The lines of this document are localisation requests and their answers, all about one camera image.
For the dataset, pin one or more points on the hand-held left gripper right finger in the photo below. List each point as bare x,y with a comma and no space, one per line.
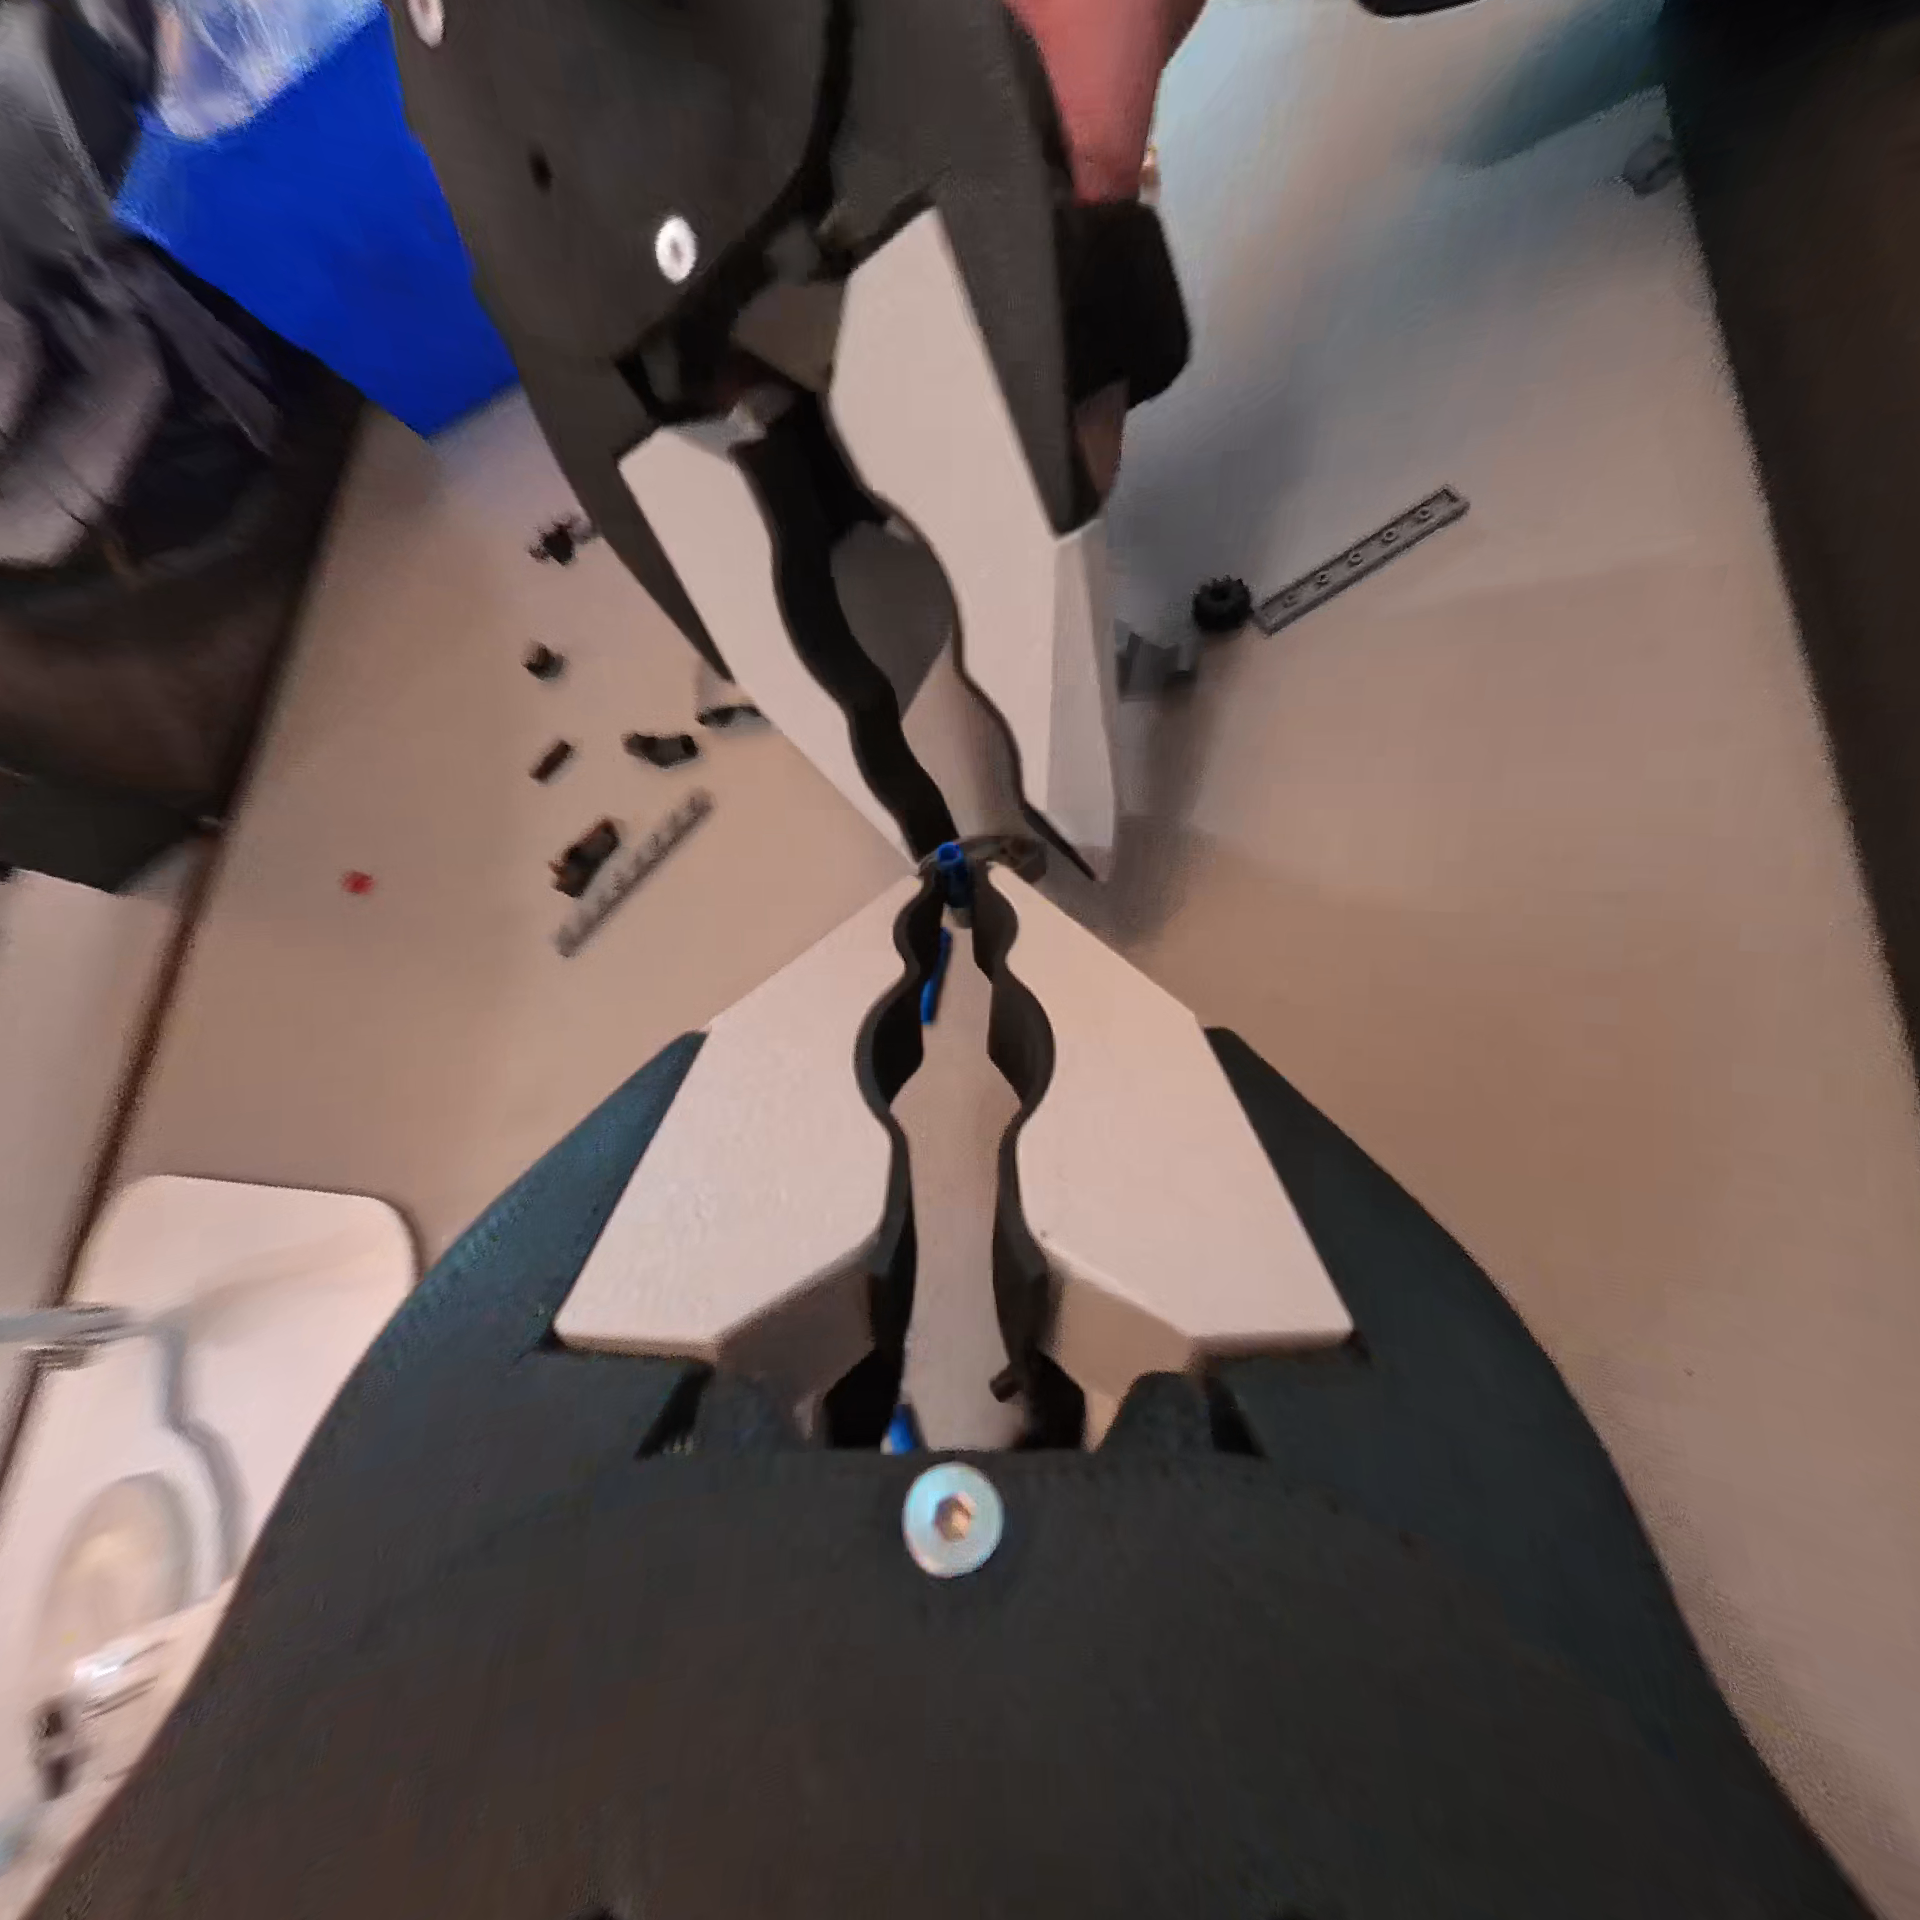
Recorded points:
1184,1200

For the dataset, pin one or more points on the clear plastic bag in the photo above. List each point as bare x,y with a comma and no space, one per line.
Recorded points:
255,60

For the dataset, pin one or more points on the small grey lego beam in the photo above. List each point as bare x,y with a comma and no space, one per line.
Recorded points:
1003,854

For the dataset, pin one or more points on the black lego clip piece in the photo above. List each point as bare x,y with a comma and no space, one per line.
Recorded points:
557,541

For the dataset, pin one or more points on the small black and grey lego piece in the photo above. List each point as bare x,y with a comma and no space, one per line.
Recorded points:
541,661

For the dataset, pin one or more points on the long dark grey lego plate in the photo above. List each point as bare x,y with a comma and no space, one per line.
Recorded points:
1359,558

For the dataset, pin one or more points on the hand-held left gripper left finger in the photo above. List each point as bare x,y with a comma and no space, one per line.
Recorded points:
720,1200

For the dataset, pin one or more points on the grey lego connector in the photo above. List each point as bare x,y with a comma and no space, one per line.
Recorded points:
1156,668

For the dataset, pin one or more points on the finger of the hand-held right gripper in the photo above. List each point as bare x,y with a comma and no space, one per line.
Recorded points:
704,556
973,452

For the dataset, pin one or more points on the black angled lego connector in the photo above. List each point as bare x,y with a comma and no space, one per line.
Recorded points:
661,748

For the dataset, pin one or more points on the white magnifier stand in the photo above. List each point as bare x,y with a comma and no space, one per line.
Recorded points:
271,1276

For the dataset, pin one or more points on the black and brown lego connector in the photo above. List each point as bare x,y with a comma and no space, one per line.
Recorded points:
585,857

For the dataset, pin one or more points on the short black lego connector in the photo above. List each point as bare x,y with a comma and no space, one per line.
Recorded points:
549,761

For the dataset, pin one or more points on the blue plastic bin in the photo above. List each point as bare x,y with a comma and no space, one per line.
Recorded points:
330,255

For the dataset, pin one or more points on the person's right hand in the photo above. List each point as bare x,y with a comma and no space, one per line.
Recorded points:
1096,90

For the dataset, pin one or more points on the black lego gear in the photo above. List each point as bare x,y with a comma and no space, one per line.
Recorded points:
1224,605

